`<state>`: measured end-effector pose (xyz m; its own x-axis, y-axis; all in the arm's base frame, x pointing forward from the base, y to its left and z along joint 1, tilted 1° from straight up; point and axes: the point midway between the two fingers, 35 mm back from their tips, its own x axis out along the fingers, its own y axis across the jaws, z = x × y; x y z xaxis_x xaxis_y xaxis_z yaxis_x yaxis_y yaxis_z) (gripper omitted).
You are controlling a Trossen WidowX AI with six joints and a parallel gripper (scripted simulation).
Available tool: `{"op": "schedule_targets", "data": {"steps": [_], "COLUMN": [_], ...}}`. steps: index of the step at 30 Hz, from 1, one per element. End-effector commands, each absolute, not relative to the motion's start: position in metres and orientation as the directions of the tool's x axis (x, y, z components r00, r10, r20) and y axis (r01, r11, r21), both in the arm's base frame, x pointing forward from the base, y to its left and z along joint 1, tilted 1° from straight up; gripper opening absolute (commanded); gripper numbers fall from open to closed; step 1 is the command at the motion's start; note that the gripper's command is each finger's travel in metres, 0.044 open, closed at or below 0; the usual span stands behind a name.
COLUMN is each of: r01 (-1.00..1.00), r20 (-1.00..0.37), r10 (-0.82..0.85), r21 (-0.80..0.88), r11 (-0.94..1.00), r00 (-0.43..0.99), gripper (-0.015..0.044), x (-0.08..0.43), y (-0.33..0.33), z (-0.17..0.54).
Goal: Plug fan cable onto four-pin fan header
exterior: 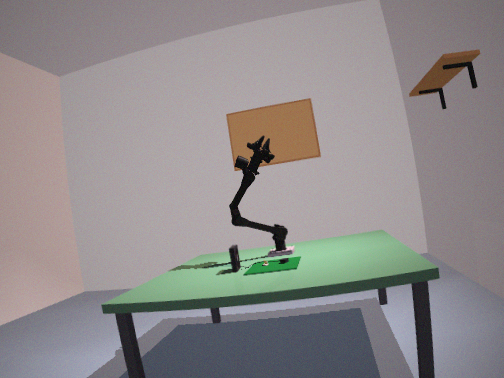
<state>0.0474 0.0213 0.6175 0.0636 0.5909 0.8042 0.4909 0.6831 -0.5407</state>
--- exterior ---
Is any green circuit board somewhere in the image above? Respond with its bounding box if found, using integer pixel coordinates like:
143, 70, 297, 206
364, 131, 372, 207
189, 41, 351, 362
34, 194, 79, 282
244, 256, 301, 276

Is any black cooling fan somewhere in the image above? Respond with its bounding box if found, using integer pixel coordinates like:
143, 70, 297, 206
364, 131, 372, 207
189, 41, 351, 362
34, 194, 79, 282
229, 245, 241, 273

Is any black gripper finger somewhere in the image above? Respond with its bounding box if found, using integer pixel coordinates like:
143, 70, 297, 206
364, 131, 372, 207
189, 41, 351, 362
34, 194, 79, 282
252, 135, 265, 148
261, 138, 271, 153

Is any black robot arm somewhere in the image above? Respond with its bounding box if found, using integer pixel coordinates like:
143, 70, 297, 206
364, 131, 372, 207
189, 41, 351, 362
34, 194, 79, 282
229, 155, 288, 251

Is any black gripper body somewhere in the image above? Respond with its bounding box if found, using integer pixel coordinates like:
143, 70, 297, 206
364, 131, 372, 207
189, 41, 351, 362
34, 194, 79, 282
247, 142, 275, 164

